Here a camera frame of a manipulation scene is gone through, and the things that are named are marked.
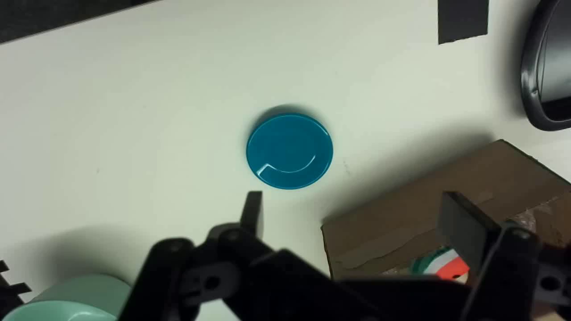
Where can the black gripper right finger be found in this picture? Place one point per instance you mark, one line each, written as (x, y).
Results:
(470, 233)

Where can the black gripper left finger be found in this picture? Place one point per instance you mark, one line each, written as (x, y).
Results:
(172, 273)

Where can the plush watermelon slice toy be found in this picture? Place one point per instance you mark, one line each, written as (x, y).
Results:
(443, 267)

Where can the brown cardboard box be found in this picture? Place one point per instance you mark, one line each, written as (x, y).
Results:
(404, 219)

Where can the mint green bowl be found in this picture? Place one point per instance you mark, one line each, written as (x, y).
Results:
(77, 296)

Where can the black jagged plastic piece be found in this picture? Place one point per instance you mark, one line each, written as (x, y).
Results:
(10, 287)

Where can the blue round plate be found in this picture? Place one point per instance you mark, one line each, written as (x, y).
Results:
(290, 148)

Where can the black rounded plastic object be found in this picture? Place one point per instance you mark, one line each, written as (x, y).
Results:
(550, 64)

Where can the black square tape patch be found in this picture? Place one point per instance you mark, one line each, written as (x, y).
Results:
(463, 18)

